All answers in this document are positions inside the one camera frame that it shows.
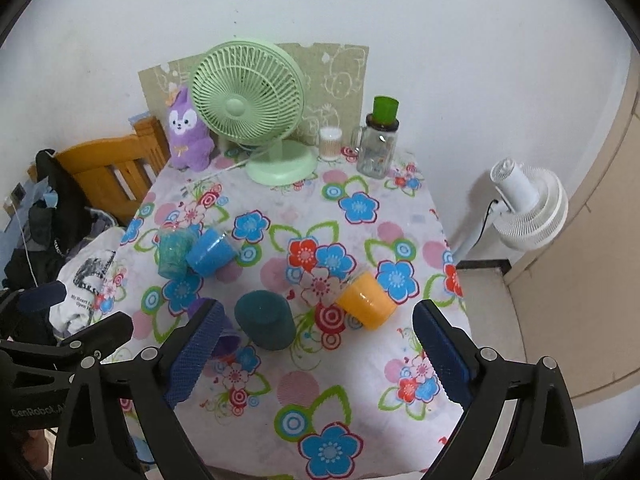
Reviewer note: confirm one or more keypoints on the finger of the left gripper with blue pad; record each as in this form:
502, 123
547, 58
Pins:
42, 297

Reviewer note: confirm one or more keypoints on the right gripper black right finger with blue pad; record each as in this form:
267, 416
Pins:
543, 439

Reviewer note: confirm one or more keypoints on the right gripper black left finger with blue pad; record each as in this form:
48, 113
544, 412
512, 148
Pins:
93, 439

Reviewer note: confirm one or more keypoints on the purple plastic cup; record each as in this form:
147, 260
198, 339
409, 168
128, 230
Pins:
230, 338

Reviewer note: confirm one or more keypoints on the teal glitter cup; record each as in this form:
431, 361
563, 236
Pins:
174, 245

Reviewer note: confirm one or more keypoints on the blue plastic cup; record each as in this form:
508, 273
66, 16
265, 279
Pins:
212, 251

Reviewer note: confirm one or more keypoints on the dark teal cup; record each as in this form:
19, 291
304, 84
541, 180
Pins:
267, 319

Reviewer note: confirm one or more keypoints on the orange plastic cup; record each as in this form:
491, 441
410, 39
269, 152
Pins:
364, 299

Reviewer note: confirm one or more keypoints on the green plastic cup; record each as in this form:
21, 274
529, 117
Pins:
385, 111

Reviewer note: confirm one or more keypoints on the white printed bag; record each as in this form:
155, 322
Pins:
83, 277

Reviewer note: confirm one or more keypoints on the black clothes pile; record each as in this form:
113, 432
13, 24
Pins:
50, 238

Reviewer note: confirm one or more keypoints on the wooden chair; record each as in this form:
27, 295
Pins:
111, 174

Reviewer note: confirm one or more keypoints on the floral plastic tablecloth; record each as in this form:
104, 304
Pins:
341, 402

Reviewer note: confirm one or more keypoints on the purple plush toy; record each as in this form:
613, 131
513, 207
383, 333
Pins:
190, 143

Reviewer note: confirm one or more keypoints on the white standing fan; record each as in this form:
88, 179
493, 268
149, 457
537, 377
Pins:
530, 212

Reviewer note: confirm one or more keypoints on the green desk fan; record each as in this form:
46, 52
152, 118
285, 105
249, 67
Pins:
252, 94

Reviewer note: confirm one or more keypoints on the cotton swab container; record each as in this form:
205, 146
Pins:
330, 143

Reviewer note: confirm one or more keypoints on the glass mug jar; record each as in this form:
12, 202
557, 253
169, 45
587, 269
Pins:
374, 145

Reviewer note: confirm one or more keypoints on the beige patterned board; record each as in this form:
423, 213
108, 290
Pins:
333, 79

